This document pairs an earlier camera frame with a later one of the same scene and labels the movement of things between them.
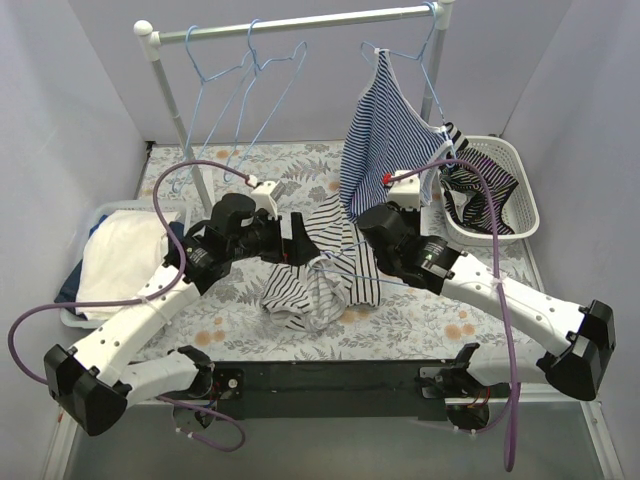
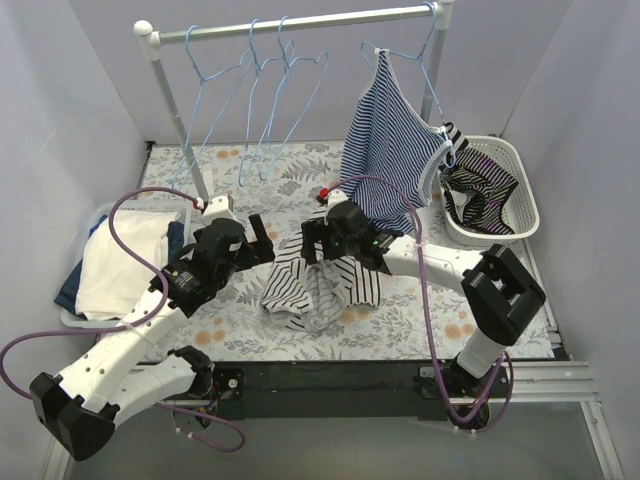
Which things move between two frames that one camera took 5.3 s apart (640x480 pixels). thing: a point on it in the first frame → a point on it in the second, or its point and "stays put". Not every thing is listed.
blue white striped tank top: [388, 134] stays put
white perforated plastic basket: [519, 206] stays put
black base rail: [334, 390] stays put
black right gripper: [382, 259] → [317, 241]
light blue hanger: [347, 273] → [287, 67]
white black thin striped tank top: [314, 296] stays put
